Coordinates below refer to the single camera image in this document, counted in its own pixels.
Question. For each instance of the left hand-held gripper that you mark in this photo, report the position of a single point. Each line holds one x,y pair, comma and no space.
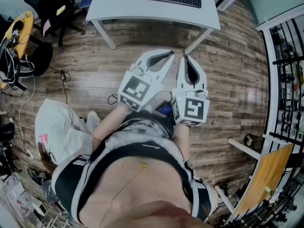
140,89

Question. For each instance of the white shelf with black frames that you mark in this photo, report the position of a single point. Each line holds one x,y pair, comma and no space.
285,79

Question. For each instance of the person's right forearm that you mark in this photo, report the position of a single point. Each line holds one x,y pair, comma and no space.
184,139

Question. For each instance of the pile of papers and boxes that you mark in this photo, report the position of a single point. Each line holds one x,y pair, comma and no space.
16,198

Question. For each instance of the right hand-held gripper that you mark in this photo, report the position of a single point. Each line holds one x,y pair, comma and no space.
192,108

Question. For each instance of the black office chair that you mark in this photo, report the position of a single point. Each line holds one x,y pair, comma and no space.
47,1

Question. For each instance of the white table leg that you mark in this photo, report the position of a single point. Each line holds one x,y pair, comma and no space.
105,35
199,40

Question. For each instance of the pink paper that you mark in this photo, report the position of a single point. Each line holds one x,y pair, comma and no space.
46,27

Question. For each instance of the yellow sticky note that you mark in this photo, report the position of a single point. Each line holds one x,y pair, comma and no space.
60,9

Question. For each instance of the black round stool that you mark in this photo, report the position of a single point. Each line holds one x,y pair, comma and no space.
42,58

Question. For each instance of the orange top white table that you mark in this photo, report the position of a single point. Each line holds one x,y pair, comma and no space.
268,177

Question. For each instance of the small blue screen device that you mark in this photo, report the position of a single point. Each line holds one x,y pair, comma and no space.
165,108

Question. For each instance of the person's body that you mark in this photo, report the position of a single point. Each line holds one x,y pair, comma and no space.
133,148

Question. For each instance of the white power strip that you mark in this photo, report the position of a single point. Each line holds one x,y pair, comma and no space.
29,151

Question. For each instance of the black bin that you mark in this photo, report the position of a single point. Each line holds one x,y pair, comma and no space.
253,141

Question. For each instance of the person's left forearm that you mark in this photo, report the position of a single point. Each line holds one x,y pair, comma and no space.
107,125

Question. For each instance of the yellow round table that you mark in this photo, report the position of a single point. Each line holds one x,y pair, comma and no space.
25,30

